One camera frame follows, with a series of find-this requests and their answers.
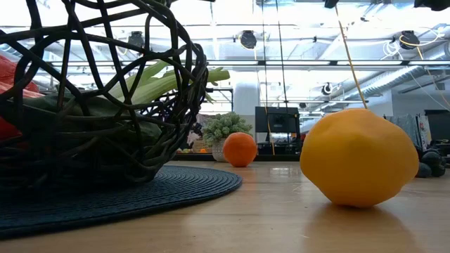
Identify dark green cucumber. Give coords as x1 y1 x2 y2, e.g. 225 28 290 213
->
21 93 163 142

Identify yellow lemon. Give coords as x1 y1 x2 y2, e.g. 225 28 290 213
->
299 108 420 209

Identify patterned hanging cloth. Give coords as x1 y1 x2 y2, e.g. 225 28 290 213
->
384 112 434 148

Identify red pepper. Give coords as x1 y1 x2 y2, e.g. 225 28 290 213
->
0 54 45 141

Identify yellow hanging cable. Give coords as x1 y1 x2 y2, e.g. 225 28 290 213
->
335 6 369 110

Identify potted succulent plant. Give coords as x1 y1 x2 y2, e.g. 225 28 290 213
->
202 112 254 163

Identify green white celery stalk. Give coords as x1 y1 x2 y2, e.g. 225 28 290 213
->
108 60 232 106

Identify black grape bunch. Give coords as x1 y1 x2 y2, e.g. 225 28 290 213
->
414 144 449 179

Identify orange fruit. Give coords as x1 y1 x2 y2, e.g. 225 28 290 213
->
222 131 259 169

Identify black monitor back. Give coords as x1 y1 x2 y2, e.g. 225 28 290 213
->
255 106 301 135

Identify dark brown wicker basket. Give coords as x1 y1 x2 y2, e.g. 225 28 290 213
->
0 0 211 198

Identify round dark blue placemat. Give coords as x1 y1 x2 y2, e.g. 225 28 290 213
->
0 164 243 240

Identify black aluminium table frame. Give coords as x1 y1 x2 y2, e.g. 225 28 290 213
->
172 153 302 162

